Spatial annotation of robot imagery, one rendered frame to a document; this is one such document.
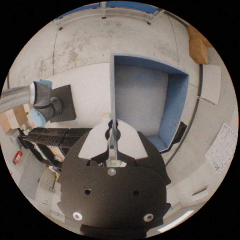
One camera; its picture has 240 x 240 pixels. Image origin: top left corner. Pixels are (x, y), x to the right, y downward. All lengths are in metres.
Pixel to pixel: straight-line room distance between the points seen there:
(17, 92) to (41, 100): 0.14
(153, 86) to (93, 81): 0.42
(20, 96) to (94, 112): 0.50
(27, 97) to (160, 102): 0.49
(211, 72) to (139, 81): 2.58
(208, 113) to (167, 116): 2.51
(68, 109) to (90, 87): 0.22
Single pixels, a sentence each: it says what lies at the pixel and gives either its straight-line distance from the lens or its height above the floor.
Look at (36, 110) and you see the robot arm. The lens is 0.46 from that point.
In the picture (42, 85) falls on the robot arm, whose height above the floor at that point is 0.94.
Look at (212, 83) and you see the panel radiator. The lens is 2.61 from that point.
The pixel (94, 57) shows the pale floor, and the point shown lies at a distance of 1.32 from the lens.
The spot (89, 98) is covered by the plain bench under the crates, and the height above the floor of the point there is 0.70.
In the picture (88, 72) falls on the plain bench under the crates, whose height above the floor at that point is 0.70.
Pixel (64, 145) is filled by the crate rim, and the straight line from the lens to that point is 0.56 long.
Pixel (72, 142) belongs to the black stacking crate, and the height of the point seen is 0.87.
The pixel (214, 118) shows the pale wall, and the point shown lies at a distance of 2.65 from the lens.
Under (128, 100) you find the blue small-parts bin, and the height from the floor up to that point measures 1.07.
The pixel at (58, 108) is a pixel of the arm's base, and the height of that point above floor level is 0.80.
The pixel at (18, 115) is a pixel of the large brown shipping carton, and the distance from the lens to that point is 1.03.
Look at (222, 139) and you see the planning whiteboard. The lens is 2.66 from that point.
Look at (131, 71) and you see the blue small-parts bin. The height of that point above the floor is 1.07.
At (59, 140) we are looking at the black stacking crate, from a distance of 0.64.
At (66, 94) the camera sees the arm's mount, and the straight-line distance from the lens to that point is 0.58.
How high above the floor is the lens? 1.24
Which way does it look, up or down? 60 degrees down
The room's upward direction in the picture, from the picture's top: 166 degrees clockwise
